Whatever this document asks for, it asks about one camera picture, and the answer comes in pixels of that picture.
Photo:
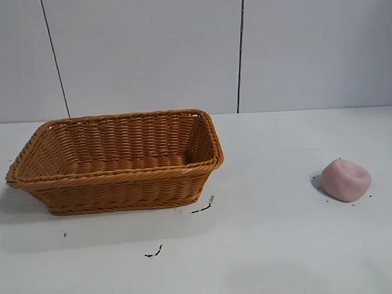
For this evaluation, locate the brown woven wicker basket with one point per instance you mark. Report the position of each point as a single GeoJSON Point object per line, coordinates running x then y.
{"type": "Point", "coordinates": [126, 186]}

